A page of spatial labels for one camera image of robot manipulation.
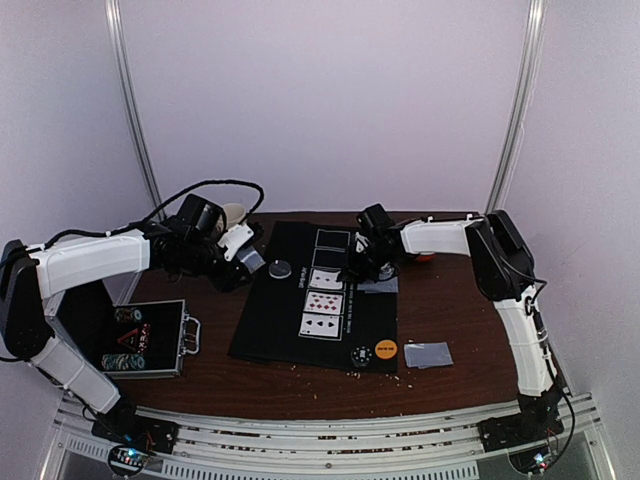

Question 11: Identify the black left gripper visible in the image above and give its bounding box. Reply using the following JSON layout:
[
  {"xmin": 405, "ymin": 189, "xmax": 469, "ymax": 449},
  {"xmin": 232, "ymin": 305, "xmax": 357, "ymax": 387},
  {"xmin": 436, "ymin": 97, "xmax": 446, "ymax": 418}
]
[{"xmin": 183, "ymin": 236, "xmax": 252, "ymax": 292}]

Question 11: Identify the grey playing card deck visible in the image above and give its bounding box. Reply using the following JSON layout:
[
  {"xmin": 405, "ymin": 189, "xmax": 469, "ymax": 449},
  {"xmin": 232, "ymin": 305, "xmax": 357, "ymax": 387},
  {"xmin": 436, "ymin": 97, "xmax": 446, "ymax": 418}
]
[{"xmin": 237, "ymin": 246, "xmax": 265, "ymax": 274}]

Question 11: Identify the face-down card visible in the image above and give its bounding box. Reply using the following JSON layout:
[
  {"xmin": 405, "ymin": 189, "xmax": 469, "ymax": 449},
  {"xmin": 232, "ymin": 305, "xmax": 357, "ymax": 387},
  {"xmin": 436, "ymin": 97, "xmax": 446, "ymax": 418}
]
[
  {"xmin": 414, "ymin": 342, "xmax": 454, "ymax": 369},
  {"xmin": 357, "ymin": 277, "xmax": 399, "ymax": 294}
]

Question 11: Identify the four of diamonds card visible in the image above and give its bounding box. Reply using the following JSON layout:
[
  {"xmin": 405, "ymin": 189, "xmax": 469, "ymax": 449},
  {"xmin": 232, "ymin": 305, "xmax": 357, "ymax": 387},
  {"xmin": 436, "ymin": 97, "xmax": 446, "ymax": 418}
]
[{"xmin": 309, "ymin": 268, "xmax": 344, "ymax": 291}]

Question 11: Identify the spade card face up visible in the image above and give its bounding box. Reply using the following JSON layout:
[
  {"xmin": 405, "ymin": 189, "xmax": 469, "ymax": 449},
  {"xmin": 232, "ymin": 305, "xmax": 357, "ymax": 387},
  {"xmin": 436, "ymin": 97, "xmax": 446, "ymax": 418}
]
[{"xmin": 299, "ymin": 314, "xmax": 342, "ymax": 339}]

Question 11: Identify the orange big blind button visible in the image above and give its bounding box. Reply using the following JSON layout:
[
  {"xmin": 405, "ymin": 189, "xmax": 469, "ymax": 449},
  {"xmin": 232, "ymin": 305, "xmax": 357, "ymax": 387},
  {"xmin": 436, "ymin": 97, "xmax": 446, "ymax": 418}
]
[{"xmin": 374, "ymin": 339, "xmax": 398, "ymax": 360}]

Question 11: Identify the dark green chip stack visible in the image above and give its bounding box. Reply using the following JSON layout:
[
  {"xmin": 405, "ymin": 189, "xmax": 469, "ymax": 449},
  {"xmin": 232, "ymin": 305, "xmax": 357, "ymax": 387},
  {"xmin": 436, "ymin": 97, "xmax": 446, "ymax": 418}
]
[{"xmin": 350, "ymin": 345, "xmax": 373, "ymax": 369}]

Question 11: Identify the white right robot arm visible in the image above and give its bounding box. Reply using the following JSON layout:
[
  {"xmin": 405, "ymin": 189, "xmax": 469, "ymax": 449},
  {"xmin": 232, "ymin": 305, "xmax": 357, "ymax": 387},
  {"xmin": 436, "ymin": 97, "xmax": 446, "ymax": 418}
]
[{"xmin": 339, "ymin": 204, "xmax": 564, "ymax": 446}]

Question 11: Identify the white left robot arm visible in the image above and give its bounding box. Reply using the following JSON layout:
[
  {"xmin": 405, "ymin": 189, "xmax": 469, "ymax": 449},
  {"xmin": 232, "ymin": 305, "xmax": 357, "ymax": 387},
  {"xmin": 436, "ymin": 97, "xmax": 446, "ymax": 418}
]
[{"xmin": 1, "ymin": 194, "xmax": 264, "ymax": 444}]

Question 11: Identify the orange bowl white inside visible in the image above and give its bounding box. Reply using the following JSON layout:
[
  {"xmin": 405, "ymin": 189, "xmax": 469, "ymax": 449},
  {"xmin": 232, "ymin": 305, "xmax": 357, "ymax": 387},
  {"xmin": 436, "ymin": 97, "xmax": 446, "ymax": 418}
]
[{"xmin": 414, "ymin": 252, "xmax": 435, "ymax": 262}]

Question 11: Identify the ceramic mug with print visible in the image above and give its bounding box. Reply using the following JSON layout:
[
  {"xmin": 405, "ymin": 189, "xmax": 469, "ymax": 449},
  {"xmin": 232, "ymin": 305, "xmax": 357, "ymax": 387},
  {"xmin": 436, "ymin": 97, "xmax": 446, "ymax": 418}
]
[{"xmin": 222, "ymin": 203, "xmax": 247, "ymax": 229}]

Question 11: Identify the black poker mat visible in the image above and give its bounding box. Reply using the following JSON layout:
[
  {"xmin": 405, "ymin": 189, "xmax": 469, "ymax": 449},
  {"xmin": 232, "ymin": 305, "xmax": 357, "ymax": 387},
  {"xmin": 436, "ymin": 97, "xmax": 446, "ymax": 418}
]
[{"xmin": 229, "ymin": 221, "xmax": 398, "ymax": 373}]

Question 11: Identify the upper chip stack in case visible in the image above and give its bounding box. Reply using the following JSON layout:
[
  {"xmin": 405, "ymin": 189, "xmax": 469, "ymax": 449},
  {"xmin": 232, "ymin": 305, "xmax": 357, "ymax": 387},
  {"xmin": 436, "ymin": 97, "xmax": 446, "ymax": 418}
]
[{"xmin": 114, "ymin": 308, "xmax": 143, "ymax": 323}]

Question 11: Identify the chip stack in case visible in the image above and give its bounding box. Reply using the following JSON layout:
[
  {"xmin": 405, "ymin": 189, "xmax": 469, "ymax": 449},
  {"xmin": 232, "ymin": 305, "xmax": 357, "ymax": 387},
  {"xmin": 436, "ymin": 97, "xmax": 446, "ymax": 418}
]
[
  {"xmin": 101, "ymin": 353, "xmax": 146, "ymax": 372},
  {"xmin": 114, "ymin": 308, "xmax": 143, "ymax": 323}
]

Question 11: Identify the aluminium poker chip case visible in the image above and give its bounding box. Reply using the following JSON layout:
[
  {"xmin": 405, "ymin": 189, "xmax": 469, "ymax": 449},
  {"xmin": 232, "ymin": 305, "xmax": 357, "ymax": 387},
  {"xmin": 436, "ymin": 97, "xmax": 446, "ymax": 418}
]
[{"xmin": 53, "ymin": 299, "xmax": 201, "ymax": 379}]

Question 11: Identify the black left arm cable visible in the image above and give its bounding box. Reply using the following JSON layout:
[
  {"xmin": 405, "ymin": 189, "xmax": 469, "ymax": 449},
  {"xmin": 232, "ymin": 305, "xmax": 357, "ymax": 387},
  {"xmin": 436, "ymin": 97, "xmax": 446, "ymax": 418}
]
[{"xmin": 139, "ymin": 178, "xmax": 265, "ymax": 231}]

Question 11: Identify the aluminium corner post right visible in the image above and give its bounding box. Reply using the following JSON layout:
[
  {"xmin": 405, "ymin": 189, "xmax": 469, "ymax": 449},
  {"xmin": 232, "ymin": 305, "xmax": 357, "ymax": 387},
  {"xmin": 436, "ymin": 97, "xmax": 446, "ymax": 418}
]
[{"xmin": 485, "ymin": 0, "xmax": 548, "ymax": 213}]

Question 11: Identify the aluminium corner post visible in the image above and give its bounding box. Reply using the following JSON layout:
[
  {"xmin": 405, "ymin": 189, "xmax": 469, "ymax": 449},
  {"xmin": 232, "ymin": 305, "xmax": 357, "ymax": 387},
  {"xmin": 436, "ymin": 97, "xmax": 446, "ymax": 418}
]
[
  {"xmin": 104, "ymin": 0, "xmax": 162, "ymax": 208},
  {"xmin": 485, "ymin": 0, "xmax": 548, "ymax": 213}
]

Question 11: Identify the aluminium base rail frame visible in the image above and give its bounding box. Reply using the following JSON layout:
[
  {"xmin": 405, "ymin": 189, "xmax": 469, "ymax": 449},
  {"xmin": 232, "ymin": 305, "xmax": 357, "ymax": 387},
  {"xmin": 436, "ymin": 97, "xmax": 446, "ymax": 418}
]
[{"xmin": 42, "ymin": 389, "xmax": 616, "ymax": 480}]

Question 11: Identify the aluminium corner post left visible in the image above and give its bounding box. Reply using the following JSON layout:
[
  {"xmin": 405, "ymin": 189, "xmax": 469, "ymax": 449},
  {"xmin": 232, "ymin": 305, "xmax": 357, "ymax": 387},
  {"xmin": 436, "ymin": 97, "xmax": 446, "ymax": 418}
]
[{"xmin": 104, "ymin": 0, "xmax": 162, "ymax": 208}]

